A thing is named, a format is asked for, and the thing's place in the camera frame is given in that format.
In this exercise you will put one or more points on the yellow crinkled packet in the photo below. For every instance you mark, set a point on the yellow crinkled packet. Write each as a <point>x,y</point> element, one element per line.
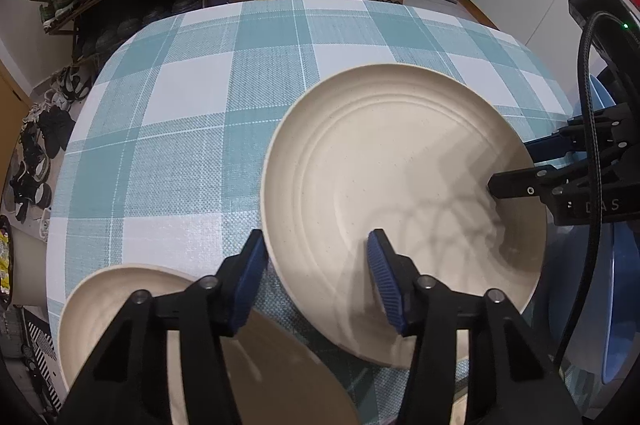
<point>4,255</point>

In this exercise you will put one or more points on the cream speckled plate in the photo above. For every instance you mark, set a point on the cream speckled plate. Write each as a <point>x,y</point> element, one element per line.
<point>390,165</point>
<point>290,385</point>

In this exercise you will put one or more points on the orange wooden door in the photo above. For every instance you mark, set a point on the orange wooden door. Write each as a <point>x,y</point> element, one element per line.
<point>10,115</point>

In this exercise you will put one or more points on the beige stool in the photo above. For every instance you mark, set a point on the beige stool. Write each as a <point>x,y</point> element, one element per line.
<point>27,265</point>

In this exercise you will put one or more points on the table with checked cloth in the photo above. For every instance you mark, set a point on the table with checked cloth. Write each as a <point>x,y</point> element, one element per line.
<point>175,130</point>

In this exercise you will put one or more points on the black white striped rug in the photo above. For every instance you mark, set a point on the black white striped rug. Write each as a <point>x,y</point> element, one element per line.
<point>40,350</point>

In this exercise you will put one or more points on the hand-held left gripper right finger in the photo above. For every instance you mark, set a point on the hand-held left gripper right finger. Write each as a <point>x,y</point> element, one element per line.
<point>386,285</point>

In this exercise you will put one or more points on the pile of scattered shoes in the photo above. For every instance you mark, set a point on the pile of scattered shoes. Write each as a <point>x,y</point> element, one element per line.
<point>52,125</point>

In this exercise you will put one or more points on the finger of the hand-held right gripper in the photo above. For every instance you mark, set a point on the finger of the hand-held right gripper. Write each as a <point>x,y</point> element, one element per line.
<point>545,146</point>
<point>515,186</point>

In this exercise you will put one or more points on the light blue bowl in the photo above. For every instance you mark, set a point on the light blue bowl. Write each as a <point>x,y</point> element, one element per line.
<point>625,305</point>

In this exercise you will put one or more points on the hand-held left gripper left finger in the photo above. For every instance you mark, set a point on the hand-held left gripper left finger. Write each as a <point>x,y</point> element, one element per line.
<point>248,287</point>

